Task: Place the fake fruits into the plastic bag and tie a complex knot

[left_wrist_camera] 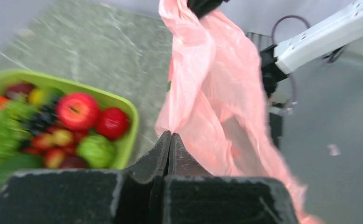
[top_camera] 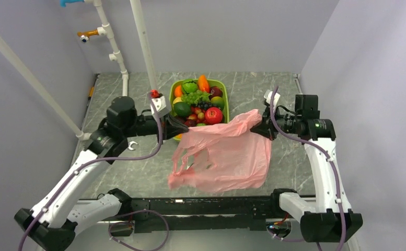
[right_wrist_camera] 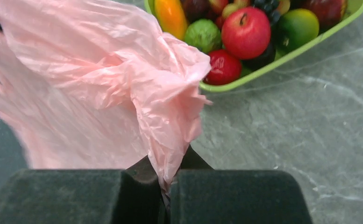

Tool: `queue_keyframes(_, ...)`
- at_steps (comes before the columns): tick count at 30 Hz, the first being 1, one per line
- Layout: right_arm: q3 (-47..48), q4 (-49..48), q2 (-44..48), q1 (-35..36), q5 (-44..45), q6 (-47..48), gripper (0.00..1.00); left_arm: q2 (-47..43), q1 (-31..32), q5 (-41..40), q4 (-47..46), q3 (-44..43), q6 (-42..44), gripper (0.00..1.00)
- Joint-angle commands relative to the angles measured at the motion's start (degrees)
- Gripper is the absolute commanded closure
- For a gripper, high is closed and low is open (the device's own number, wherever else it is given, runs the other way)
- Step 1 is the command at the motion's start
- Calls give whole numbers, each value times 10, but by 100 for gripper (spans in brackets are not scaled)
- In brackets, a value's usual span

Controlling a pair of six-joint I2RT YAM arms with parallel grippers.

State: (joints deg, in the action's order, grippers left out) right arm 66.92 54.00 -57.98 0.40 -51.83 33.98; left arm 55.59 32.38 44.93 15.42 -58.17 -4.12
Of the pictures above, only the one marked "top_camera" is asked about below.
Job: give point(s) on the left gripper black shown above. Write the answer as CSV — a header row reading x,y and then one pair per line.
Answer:
x,y
171,127

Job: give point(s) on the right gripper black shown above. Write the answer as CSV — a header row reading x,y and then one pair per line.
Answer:
x,y
266,126

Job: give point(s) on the pink plastic bag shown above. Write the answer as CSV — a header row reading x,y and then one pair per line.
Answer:
x,y
222,157

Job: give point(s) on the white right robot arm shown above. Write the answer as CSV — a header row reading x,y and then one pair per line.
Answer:
x,y
330,218

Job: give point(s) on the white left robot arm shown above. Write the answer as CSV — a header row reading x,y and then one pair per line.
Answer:
x,y
55,221

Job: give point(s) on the dark purple plum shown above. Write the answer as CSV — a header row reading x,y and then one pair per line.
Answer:
x,y
191,123

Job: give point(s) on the dark green avocado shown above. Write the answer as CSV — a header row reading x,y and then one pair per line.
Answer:
x,y
182,109

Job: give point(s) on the orange tangerine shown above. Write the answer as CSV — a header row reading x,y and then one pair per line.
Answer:
x,y
177,91

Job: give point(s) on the green grape bunch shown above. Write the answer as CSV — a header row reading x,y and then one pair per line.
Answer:
x,y
195,97

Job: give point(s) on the dark grape bunch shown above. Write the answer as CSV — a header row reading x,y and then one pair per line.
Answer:
x,y
204,105

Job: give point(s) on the large red apple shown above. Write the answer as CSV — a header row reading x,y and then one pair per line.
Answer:
x,y
213,115

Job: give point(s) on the steel wrench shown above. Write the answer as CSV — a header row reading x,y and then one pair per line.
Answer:
x,y
132,145

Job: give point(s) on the green yellow mango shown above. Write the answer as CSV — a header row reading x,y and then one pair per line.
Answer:
x,y
218,102

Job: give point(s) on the orange papaya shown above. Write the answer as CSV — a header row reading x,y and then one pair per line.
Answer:
x,y
203,84

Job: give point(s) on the dark red apple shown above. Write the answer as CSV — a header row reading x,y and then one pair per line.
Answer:
x,y
215,92

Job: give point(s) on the green plastic fruit tray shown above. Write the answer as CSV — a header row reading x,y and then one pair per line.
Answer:
x,y
197,113

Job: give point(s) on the orange pipe valve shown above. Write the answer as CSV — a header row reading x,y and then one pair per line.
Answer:
x,y
85,36

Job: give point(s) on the blue pipe fitting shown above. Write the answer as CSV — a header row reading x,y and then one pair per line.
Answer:
x,y
63,3

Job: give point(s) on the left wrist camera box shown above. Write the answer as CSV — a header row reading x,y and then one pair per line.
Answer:
x,y
159,104

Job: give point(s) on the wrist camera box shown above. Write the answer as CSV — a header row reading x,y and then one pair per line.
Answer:
x,y
159,104
268,100

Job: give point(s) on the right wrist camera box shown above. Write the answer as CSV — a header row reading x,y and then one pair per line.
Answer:
x,y
268,100

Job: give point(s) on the orange handled tool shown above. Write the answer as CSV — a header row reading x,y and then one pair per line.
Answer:
x,y
90,94

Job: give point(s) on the white pvc pipe frame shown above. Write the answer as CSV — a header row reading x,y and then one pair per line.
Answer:
x,y
105,30

